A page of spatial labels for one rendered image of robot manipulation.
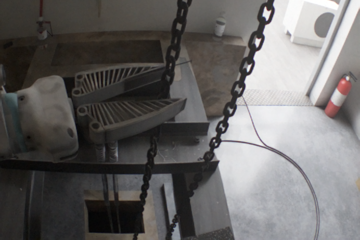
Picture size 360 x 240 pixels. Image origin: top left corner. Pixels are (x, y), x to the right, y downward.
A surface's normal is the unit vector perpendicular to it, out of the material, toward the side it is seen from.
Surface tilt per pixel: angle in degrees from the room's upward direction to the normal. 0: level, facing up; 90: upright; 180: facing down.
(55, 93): 9
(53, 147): 83
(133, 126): 92
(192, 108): 0
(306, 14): 90
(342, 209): 0
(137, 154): 0
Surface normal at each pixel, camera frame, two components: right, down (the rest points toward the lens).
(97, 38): 0.12, -0.69
